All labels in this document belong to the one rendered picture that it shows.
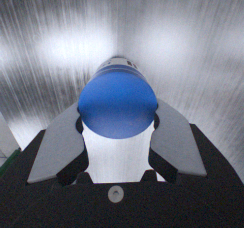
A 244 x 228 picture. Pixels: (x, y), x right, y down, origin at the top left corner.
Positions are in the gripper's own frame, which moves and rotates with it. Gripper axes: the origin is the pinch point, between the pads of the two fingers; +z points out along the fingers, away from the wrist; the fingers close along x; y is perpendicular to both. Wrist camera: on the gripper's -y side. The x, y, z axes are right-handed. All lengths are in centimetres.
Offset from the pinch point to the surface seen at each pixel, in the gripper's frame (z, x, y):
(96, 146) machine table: 4.8, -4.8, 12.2
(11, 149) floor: 88, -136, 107
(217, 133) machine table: 4.7, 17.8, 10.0
